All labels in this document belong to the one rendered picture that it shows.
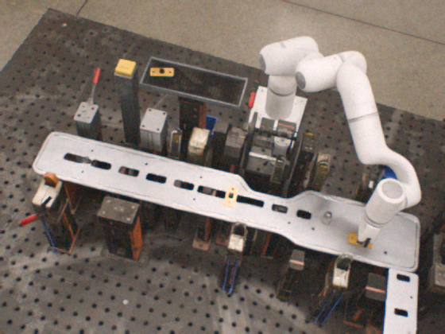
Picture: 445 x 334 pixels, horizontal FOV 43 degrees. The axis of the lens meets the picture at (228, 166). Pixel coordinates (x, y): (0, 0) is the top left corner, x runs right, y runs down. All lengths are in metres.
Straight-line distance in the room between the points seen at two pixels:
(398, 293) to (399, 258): 0.13
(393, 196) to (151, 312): 0.97
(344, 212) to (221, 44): 2.10
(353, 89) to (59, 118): 1.39
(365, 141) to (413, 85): 2.26
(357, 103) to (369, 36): 2.48
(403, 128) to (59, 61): 1.64
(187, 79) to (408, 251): 0.98
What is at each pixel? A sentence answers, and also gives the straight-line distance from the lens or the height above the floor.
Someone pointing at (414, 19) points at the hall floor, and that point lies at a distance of 4.38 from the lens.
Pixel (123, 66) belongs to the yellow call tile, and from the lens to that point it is 2.11.
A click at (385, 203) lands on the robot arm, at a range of 1.67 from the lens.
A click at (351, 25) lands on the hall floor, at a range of 4.17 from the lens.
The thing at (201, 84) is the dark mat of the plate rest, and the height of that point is 1.16.
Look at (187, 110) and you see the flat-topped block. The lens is 2.13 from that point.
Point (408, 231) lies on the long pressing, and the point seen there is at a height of 1.00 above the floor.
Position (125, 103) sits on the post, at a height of 0.98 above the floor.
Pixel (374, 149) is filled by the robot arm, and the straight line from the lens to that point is 1.68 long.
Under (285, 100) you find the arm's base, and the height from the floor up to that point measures 0.93.
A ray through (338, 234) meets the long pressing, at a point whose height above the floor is 1.00.
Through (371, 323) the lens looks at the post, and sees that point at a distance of 2.18.
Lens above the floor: 2.69
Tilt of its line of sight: 57 degrees down
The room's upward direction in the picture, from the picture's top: 8 degrees clockwise
